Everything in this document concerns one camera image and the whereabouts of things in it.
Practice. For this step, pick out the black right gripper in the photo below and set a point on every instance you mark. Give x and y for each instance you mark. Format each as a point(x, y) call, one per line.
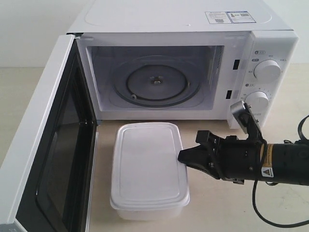
point(235, 160)

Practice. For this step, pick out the white plastic lidded container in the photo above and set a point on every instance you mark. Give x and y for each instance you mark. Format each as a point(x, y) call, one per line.
point(148, 182)

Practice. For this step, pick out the white microwave door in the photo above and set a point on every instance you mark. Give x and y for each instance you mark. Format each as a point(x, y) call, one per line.
point(46, 178)

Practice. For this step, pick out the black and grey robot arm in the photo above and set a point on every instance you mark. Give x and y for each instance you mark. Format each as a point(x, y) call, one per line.
point(286, 163)

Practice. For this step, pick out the white microwave oven body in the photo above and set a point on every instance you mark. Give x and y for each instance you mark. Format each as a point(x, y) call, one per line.
point(116, 31)

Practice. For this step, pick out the lower white control knob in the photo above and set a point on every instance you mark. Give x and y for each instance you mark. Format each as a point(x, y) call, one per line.
point(258, 101)

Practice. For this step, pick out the white control knob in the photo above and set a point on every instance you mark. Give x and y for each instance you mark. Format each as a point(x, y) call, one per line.
point(258, 101)
point(267, 71)

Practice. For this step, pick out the glass turntable plate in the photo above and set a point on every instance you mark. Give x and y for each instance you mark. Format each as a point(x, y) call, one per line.
point(156, 81)

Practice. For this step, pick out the upper white control knob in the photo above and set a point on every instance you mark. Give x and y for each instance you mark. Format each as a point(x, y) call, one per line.
point(267, 71)

